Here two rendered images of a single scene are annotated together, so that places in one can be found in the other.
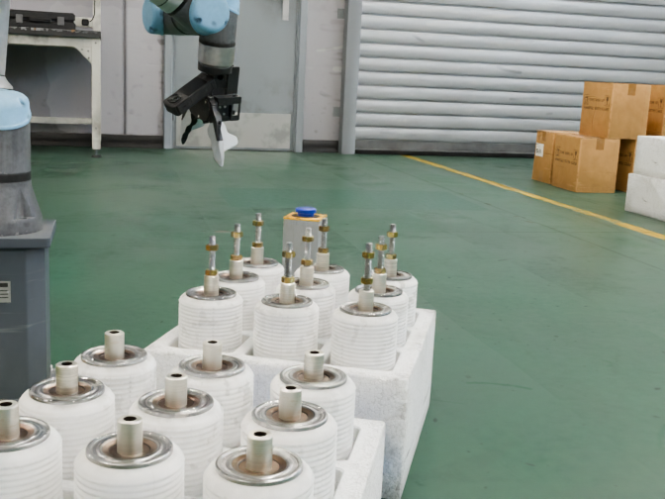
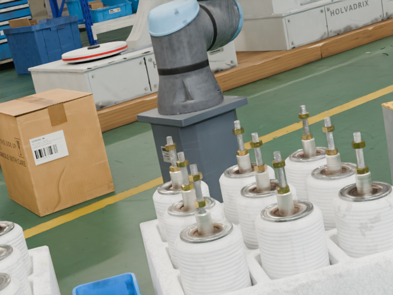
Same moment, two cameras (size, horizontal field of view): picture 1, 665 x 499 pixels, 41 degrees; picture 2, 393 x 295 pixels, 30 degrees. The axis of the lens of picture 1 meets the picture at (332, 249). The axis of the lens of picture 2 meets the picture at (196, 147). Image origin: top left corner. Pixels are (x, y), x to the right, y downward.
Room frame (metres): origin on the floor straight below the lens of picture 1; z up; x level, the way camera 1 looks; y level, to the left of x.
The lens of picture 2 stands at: (0.94, -0.96, 0.62)
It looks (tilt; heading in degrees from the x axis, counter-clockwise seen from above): 14 degrees down; 70
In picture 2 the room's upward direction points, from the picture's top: 11 degrees counter-clockwise
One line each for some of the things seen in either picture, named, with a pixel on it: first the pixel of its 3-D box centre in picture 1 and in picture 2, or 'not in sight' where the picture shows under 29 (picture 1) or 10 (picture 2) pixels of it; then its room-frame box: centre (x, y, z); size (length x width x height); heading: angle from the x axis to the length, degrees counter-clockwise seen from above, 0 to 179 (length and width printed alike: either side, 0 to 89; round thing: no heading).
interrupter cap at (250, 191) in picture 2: (306, 284); (264, 189); (1.39, 0.04, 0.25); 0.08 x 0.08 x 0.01
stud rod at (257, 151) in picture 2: (307, 250); (258, 156); (1.39, 0.04, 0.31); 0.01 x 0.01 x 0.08
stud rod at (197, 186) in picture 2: (367, 268); (197, 191); (1.25, -0.05, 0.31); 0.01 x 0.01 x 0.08
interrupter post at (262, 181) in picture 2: (306, 276); (262, 181); (1.39, 0.04, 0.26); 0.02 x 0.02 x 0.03
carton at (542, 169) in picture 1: (565, 156); not in sight; (5.37, -1.37, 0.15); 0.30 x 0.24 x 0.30; 103
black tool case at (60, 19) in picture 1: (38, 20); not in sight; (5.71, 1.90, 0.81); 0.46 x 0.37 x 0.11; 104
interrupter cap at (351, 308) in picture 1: (365, 309); (206, 232); (1.25, -0.05, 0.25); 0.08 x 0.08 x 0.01
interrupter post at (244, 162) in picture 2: (236, 269); (244, 163); (1.42, 0.16, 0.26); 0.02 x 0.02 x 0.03
